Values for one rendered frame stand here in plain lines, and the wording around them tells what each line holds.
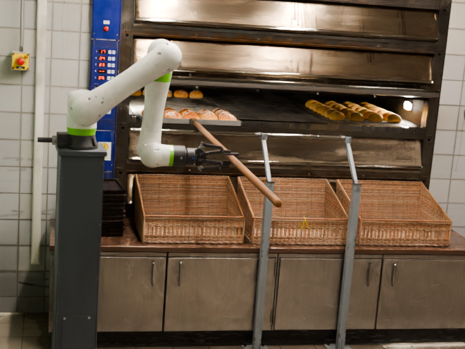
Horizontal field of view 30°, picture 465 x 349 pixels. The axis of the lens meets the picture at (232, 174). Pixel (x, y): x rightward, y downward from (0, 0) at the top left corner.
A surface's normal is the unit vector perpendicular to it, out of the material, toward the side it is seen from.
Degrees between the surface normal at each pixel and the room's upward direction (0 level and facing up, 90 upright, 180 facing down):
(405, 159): 70
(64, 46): 90
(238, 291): 90
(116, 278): 90
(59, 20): 90
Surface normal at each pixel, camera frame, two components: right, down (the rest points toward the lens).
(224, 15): 0.21, -0.13
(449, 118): 0.19, 0.22
